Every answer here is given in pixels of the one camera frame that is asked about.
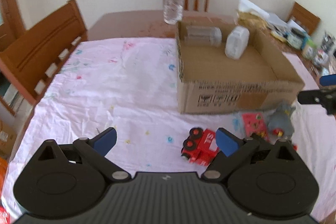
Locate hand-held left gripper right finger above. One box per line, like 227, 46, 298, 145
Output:
201, 128, 302, 185

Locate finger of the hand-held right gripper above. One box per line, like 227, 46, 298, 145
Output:
298, 89, 336, 116
319, 74, 336, 87

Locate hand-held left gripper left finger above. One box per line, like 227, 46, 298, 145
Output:
34, 127, 132, 184

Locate red toy train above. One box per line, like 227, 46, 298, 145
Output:
181, 128, 221, 165

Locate grey plush toy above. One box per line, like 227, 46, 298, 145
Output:
267, 101, 298, 140

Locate cardboard box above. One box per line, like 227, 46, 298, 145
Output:
175, 15, 305, 115

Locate red label jar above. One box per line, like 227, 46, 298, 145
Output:
316, 48, 332, 68

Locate pink card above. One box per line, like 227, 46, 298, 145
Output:
241, 113, 270, 141

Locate green lid jar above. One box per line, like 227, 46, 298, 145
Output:
301, 39, 316, 60

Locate dark lid glass jar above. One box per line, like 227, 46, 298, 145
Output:
287, 28, 311, 50

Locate pink floral cloth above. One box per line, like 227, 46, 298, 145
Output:
1, 37, 336, 223

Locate yellow sticky notes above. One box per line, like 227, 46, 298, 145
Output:
270, 30, 287, 42

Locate pile of white papers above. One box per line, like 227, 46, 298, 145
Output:
268, 12, 306, 36

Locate white plastic bottle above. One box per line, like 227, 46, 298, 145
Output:
225, 26, 250, 60

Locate brown carton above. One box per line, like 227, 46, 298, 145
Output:
0, 121, 17, 159

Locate gold tissue pack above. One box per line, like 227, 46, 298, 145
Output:
234, 0, 271, 30

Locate clear plastic jar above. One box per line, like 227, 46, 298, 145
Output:
184, 25, 222, 47

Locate orange bag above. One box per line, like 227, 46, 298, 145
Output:
0, 158, 11, 224

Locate wooden door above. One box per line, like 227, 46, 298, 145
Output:
0, 0, 27, 52

